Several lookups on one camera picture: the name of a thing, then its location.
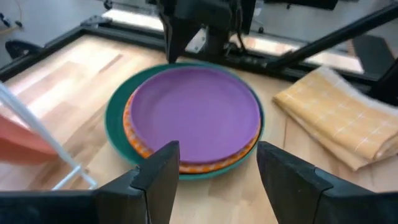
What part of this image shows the black aluminium table frame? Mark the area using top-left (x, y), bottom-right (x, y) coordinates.
top-left (0, 17), bottom-right (398, 106)

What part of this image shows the orange white patterned plate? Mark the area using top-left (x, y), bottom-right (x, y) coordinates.
top-left (123, 90), bottom-right (262, 174)

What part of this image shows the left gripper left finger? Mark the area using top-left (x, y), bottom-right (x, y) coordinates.
top-left (0, 140), bottom-right (180, 224)

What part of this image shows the black diagonal frame strut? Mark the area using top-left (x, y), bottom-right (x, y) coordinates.
top-left (266, 2), bottom-right (398, 71)

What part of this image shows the yellow checked cloth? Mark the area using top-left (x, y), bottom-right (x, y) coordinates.
top-left (272, 66), bottom-right (398, 171)

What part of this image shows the white wire dish rack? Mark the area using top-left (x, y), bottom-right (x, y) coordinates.
top-left (0, 81), bottom-right (98, 191)

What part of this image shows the purple plate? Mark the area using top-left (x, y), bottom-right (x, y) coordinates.
top-left (129, 66), bottom-right (261, 165)

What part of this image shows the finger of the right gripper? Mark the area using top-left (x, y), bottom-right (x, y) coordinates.
top-left (161, 15), bottom-right (200, 64)

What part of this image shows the silver corner bracket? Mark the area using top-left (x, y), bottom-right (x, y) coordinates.
top-left (185, 27), bottom-right (208, 54)

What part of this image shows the black chair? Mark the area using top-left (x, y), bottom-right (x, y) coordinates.
top-left (4, 39), bottom-right (43, 60)

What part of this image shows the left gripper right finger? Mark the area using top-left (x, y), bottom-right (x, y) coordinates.
top-left (256, 141), bottom-right (398, 224)

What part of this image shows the plain coral plate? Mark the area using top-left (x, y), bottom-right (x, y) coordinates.
top-left (0, 114), bottom-right (58, 166)

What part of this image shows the large green plate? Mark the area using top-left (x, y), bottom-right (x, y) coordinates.
top-left (104, 62), bottom-right (266, 181)

